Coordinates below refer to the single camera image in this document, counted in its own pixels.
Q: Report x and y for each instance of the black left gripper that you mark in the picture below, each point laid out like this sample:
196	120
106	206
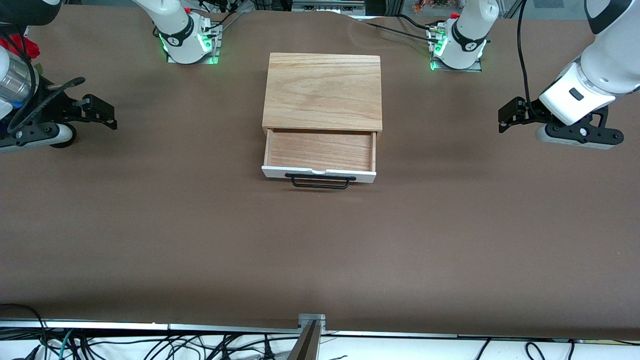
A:
532	111

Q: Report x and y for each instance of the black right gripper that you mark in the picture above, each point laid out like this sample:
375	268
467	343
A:
56	106

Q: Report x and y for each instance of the wooden drawer with white front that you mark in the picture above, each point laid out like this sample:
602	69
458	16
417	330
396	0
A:
320	150

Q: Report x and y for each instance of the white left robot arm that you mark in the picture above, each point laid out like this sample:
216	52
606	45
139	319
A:
610	70

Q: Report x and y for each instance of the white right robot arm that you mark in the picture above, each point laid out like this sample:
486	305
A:
177	30

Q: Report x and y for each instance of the light wooden drawer cabinet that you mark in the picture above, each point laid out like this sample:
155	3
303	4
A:
322	90

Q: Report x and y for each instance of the red artificial flower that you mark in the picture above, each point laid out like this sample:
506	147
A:
30	47

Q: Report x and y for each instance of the orange background object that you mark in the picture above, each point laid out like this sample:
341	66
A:
430	5

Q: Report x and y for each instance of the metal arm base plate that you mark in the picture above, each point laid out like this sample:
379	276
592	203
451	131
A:
476	68
215	51

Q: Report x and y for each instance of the grey metal frame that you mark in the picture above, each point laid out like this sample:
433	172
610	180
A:
325	6

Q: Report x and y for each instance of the aluminium table edge rail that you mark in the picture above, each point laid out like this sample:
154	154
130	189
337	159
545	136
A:
225	328

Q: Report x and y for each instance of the grey metal camera mount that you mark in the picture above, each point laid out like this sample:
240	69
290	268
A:
311	340

